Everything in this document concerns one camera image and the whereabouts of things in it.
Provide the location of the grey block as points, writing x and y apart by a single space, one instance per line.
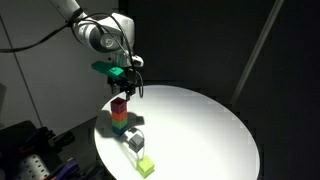
136 142

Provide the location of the yellow-green block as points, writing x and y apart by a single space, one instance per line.
145 166

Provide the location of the blue block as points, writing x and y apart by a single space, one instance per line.
119 131

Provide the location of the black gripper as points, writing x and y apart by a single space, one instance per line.
128 79

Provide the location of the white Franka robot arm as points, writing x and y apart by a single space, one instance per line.
106 36

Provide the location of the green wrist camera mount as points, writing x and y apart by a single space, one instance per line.
108 69

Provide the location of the green block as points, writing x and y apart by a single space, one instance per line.
119 124

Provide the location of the purple block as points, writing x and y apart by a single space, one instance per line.
118 105

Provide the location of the orange block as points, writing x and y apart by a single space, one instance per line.
119 116

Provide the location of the grey diagonal metal bar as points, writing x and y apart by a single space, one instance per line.
256 50

